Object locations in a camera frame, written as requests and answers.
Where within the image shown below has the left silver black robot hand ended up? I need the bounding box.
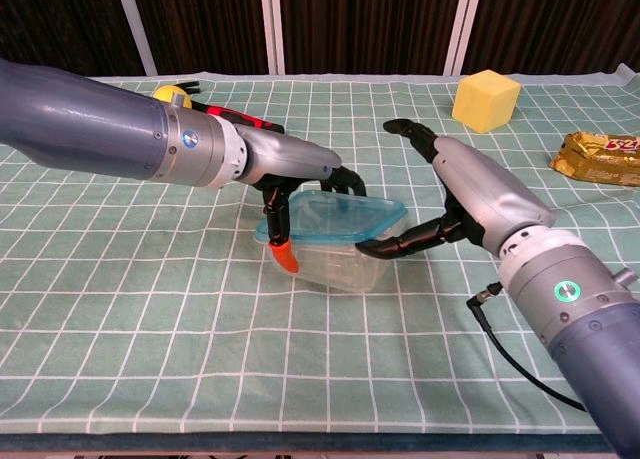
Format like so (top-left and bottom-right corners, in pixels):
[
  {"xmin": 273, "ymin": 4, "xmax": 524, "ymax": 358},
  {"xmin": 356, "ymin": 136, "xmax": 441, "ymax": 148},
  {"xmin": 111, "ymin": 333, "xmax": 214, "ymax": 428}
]
[{"xmin": 234, "ymin": 123, "xmax": 369, "ymax": 275}]

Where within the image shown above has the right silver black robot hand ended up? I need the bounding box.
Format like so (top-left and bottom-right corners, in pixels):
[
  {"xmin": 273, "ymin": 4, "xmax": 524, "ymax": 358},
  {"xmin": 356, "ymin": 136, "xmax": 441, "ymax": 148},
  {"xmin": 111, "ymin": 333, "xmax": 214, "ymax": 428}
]
[{"xmin": 357, "ymin": 117, "xmax": 556, "ymax": 260}]

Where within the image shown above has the red black claw hammer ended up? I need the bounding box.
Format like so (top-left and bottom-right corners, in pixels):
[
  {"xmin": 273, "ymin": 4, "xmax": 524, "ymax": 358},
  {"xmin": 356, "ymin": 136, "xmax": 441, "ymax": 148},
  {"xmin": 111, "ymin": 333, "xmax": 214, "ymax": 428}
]
[{"xmin": 175, "ymin": 80, "xmax": 286, "ymax": 136}]

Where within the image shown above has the yellow foam cube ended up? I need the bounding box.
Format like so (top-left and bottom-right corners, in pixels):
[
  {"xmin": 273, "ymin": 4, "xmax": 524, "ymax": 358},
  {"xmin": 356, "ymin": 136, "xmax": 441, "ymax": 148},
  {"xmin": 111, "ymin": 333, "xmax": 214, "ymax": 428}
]
[{"xmin": 451, "ymin": 69, "xmax": 523, "ymax": 134}]

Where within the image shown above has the gold foil snack package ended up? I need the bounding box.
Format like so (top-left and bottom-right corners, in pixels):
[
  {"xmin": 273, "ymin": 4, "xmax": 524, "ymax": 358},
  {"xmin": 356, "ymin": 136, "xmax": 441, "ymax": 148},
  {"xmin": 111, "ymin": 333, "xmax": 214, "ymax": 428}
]
[{"xmin": 548, "ymin": 131, "xmax": 640, "ymax": 188}]

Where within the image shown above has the yellow ball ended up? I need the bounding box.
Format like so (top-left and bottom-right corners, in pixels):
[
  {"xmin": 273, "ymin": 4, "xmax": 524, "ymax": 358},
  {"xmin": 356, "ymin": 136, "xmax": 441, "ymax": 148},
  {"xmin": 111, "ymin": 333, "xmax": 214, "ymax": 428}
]
[{"xmin": 152, "ymin": 84, "xmax": 194, "ymax": 111}]

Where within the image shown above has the green white grid tablecloth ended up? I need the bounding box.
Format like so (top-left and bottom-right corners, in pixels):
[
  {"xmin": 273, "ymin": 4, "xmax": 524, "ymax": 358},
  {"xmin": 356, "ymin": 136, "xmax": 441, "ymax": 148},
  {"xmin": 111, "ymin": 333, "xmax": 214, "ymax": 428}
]
[{"xmin": 0, "ymin": 62, "xmax": 640, "ymax": 438}]

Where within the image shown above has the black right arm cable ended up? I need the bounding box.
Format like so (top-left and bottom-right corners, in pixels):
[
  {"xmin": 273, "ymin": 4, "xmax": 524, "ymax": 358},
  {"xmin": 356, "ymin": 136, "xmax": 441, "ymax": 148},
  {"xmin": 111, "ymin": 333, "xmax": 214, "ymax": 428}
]
[{"xmin": 465, "ymin": 281, "xmax": 589, "ymax": 413}]

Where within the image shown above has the white partition frame post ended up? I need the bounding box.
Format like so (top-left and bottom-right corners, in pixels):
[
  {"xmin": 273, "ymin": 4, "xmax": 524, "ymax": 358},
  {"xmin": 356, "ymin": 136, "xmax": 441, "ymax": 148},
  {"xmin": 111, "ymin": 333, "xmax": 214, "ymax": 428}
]
[
  {"xmin": 443, "ymin": 0, "xmax": 485, "ymax": 75},
  {"xmin": 259, "ymin": 0, "xmax": 287, "ymax": 75},
  {"xmin": 113, "ymin": 0, "xmax": 159, "ymax": 77}
]

